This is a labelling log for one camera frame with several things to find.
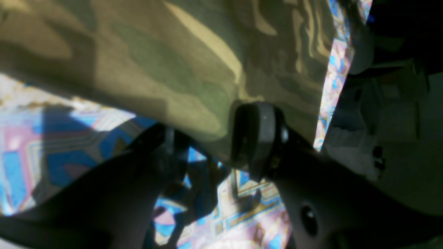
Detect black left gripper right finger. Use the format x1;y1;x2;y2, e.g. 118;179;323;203
232;102;442;249

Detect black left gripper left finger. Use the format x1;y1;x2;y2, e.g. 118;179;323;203
0;124;187;249

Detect camouflage T-shirt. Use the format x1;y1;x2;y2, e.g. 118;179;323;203
1;0;360;160

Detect patterned tile tablecloth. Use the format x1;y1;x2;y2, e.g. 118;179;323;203
0;0;374;249

